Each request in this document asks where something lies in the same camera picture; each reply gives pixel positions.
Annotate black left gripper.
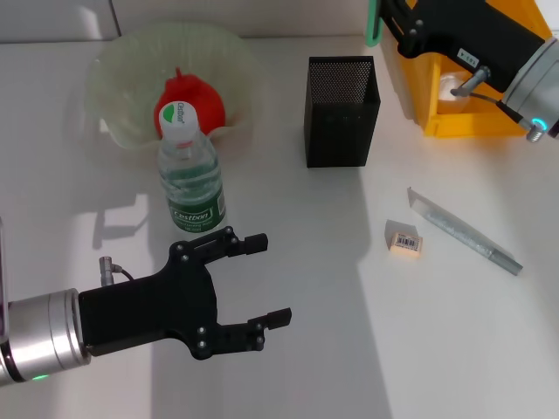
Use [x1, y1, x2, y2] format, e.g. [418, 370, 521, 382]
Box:
[77, 225, 293, 361]

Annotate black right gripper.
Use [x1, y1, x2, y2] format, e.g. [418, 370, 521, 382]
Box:
[381, 0, 548, 93]

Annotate green utility knife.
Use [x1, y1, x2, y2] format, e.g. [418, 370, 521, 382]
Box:
[365, 0, 384, 48]

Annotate white paper ball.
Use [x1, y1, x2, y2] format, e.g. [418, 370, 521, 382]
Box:
[438, 72, 473, 106]

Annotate clear water bottle green label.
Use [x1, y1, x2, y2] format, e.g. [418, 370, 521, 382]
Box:
[155, 100, 228, 236]

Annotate beige eraser with barcode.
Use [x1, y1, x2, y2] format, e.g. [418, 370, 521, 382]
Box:
[386, 231, 425, 255]

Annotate silver metal ruler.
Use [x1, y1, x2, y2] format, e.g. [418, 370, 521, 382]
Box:
[406, 186, 524, 277]

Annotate black mesh pen holder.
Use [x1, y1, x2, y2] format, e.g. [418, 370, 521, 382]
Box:
[303, 55, 382, 169]

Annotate red-orange round fruit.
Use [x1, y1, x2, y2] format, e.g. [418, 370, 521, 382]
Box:
[154, 66, 227, 141]

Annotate pale green wavy fruit plate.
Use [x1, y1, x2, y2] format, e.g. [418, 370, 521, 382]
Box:
[85, 21, 268, 152]

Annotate yellow plastic bin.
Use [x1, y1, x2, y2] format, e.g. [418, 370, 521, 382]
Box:
[395, 0, 554, 139]

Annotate right gripper connector cable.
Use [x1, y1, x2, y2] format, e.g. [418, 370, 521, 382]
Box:
[451, 65, 549, 143]

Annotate gripper connector cable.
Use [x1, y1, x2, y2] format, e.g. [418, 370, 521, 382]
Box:
[96, 256, 137, 287]
[451, 65, 549, 143]

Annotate left gripper connector cable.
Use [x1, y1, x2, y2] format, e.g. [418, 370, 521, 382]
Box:
[96, 256, 137, 287]

